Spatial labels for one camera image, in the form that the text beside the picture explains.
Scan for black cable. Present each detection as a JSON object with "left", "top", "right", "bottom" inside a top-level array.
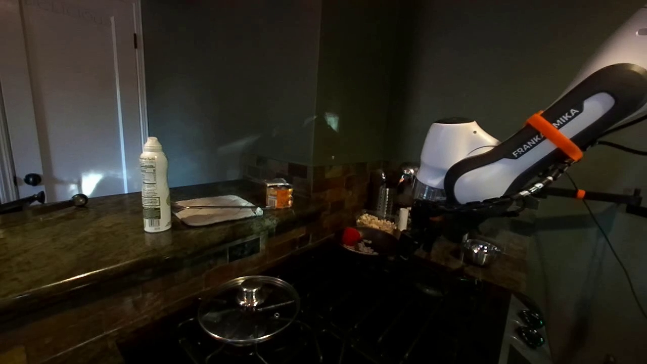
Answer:
[{"left": 563, "top": 171, "right": 647, "bottom": 320}]

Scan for small orange packet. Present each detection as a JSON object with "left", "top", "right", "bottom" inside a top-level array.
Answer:
[{"left": 265, "top": 179, "right": 294, "bottom": 209}]

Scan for black stove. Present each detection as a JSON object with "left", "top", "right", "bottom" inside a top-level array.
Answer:
[{"left": 117, "top": 242, "right": 552, "bottom": 364}]

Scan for small steel bowl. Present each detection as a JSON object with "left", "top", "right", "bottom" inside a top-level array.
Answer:
[{"left": 460, "top": 237, "right": 502, "bottom": 267}]

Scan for glass bowl of popcorn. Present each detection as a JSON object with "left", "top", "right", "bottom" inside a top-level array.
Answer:
[{"left": 355, "top": 211, "right": 398, "bottom": 235}]

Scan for white spray can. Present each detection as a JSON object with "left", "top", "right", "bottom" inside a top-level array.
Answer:
[{"left": 139, "top": 136, "right": 172, "bottom": 234}]

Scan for dark pan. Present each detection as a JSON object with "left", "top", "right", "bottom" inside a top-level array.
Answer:
[{"left": 341, "top": 226, "right": 406, "bottom": 257}]

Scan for white door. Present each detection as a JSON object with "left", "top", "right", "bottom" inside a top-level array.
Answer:
[{"left": 0, "top": 0, "right": 148, "bottom": 204}]

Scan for shiny metal kettle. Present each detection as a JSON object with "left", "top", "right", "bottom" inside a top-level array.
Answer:
[{"left": 397, "top": 165, "right": 420, "bottom": 205}]

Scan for white chopped food pieces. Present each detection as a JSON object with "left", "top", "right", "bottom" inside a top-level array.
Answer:
[{"left": 346, "top": 240, "right": 379, "bottom": 255}]

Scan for glass pot lid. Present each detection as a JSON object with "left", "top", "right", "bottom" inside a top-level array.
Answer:
[{"left": 197, "top": 275, "right": 301, "bottom": 346}]

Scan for white folded cloth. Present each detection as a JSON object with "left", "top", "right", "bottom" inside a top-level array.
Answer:
[{"left": 171, "top": 195, "right": 264, "bottom": 227}]

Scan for stove knob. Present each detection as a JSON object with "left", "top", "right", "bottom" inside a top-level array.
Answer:
[
  {"left": 520, "top": 309, "right": 545, "bottom": 329},
  {"left": 515, "top": 327, "right": 546, "bottom": 349}
]

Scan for dark metal scoop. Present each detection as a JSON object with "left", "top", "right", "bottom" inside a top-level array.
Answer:
[{"left": 0, "top": 191, "right": 89, "bottom": 215}]

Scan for metal shaker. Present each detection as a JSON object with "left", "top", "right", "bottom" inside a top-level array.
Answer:
[{"left": 376, "top": 171, "right": 395, "bottom": 216}]

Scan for long metal utensil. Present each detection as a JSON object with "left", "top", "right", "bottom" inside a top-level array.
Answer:
[{"left": 174, "top": 203, "right": 264, "bottom": 212}]

